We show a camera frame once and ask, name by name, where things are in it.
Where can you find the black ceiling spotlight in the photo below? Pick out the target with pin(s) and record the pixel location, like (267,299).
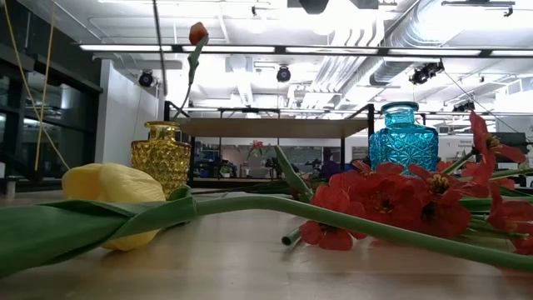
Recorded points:
(145,79)
(283,74)

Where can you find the silver ventilation duct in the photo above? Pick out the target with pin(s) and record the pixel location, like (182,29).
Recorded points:
(391,71)

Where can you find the black ceiling rail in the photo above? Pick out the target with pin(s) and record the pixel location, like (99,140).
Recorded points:
(333,50)

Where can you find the small red flower plant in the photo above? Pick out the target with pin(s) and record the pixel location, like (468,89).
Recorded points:
(257,146)

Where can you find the black spotlight cluster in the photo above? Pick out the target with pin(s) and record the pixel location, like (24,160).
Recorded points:
(426,71)

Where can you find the orange artificial tulip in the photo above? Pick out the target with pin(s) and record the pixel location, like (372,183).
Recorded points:
(198,33)

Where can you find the blue glass vase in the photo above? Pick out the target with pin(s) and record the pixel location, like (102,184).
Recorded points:
(404,141)

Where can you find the wooden shelf black legs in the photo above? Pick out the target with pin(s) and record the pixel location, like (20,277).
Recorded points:
(270,128)

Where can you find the pink artificial tulip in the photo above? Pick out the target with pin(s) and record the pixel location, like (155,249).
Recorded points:
(62,233)

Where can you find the yellow glass vase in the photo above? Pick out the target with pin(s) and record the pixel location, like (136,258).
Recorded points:
(160,162)

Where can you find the red artificial flower bunch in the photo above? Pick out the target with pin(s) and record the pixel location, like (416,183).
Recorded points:
(387,196)

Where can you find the dark computer monitor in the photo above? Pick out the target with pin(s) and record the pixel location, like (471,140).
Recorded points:
(512,141)

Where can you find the small grey post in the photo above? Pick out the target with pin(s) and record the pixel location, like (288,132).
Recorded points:
(10,185)

